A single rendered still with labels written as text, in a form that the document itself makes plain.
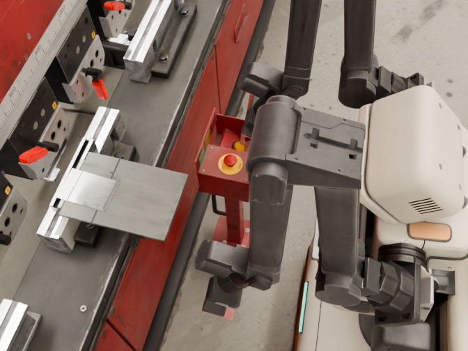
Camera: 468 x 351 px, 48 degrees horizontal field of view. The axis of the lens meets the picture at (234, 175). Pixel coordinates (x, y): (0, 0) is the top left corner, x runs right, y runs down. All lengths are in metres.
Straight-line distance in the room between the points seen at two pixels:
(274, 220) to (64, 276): 0.75
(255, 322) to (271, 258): 1.32
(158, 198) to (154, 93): 0.44
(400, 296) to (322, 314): 0.97
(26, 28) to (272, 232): 0.56
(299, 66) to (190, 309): 1.33
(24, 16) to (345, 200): 0.63
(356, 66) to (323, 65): 1.75
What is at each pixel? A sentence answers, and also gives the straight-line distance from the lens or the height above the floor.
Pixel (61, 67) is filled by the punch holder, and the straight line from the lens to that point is 1.12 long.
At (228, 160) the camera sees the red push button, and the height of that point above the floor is 0.81.
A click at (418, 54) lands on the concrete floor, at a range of 2.99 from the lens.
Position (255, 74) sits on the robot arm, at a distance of 1.15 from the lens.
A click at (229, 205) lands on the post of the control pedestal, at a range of 1.83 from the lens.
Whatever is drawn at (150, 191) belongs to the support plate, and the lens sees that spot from 1.27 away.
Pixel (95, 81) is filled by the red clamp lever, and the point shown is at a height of 1.21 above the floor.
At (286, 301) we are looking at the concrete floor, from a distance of 2.19.
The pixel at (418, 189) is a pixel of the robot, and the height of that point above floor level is 1.36.
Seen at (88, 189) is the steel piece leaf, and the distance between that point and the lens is 1.30.
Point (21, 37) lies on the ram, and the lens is 1.00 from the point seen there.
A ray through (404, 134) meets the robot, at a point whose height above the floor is 1.37.
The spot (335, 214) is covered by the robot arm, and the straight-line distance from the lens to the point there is 0.69.
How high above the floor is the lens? 2.10
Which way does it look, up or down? 60 degrees down
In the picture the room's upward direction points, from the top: 3 degrees counter-clockwise
